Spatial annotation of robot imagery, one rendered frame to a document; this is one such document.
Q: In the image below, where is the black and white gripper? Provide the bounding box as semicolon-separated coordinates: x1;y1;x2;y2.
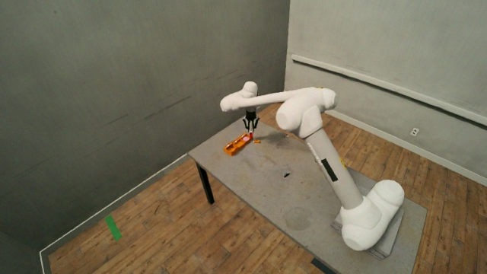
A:
243;111;259;136

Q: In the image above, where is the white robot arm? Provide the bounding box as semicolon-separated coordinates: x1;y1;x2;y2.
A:
221;81;404;251

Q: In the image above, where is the orange rack of bins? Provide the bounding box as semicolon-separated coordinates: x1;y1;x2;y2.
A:
224;133;253;157

